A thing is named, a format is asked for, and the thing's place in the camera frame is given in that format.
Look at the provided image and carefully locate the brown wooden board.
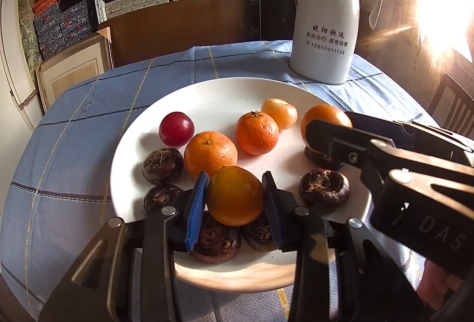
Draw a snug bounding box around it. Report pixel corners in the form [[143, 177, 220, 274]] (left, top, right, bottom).
[[98, 0, 260, 68]]

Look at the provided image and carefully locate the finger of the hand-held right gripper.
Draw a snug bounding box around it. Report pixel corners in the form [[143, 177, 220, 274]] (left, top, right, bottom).
[[346, 112, 474, 153], [304, 118, 394, 169]]

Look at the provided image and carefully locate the white round plate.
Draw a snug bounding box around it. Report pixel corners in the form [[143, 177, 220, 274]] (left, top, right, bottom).
[[110, 77, 373, 289]]

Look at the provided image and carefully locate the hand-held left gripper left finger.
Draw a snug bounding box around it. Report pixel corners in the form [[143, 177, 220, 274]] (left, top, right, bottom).
[[39, 171, 210, 322]]

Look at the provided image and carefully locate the person's right hand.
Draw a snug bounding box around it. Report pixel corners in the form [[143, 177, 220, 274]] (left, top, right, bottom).
[[417, 259, 464, 311]]

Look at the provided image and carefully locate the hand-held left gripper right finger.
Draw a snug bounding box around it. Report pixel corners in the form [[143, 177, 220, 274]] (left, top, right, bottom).
[[261, 171, 423, 322]]

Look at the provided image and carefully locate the dark water chestnut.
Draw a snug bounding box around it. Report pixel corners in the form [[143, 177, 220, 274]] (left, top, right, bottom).
[[142, 147, 185, 185], [304, 146, 347, 171], [242, 213, 281, 252], [188, 213, 242, 264], [143, 183, 185, 218], [299, 168, 350, 210]]

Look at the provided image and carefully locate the leaning framed panel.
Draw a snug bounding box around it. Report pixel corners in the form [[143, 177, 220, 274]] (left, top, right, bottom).
[[35, 28, 114, 112]]

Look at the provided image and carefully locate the bright window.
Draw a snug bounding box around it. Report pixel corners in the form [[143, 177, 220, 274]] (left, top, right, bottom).
[[407, 0, 474, 64]]

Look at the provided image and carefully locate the orange mandarin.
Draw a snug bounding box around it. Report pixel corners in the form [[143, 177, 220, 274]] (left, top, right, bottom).
[[300, 104, 353, 145], [235, 111, 280, 156], [184, 130, 238, 178]]

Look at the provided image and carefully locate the green marbled panel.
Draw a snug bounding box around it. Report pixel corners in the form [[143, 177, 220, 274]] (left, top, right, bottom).
[[17, 0, 47, 116]]

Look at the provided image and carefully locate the stack of blue patterned boxes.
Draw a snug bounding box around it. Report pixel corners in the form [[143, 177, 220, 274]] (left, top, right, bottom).
[[33, 0, 94, 60]]

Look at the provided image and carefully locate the dark flat screen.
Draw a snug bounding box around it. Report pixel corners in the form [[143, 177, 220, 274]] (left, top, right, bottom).
[[258, 0, 300, 42]]

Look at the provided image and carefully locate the blue checked tablecloth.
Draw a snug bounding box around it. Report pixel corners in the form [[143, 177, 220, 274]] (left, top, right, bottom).
[[0, 40, 445, 322]]

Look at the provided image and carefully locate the pale yellow mandarin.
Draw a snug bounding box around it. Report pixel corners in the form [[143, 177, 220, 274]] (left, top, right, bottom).
[[261, 97, 298, 131]]

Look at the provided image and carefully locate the red plum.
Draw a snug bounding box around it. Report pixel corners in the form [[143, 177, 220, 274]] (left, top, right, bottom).
[[159, 112, 195, 147]]

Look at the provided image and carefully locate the wooden slatted chair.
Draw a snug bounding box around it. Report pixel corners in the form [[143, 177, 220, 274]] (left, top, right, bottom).
[[427, 73, 474, 138]]

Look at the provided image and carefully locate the yellow-orange mandarin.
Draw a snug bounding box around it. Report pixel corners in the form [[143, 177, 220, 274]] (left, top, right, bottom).
[[206, 166, 264, 227]]

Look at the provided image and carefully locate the white thermos jug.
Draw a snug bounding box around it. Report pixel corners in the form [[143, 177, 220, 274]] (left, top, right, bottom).
[[289, 0, 384, 85]]

